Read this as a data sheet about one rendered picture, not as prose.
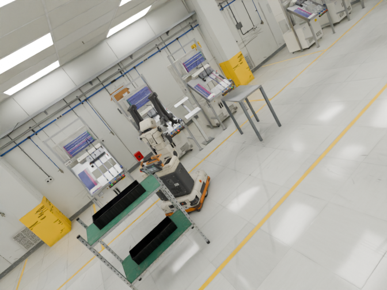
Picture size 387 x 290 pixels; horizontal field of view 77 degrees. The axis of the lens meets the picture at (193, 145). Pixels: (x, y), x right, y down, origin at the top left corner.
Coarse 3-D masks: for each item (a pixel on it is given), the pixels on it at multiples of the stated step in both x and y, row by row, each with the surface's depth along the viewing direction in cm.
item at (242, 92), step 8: (240, 88) 426; (248, 88) 400; (256, 88) 379; (232, 96) 414; (240, 96) 389; (264, 96) 386; (224, 104) 439; (240, 104) 377; (248, 104) 455; (272, 112) 397; (256, 120) 470; (240, 128) 460; (256, 128) 394
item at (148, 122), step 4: (144, 120) 345; (148, 120) 340; (152, 120) 344; (140, 124) 348; (144, 124) 344; (148, 124) 339; (152, 124) 341; (156, 124) 349; (140, 128) 348; (144, 128) 343; (152, 128) 345
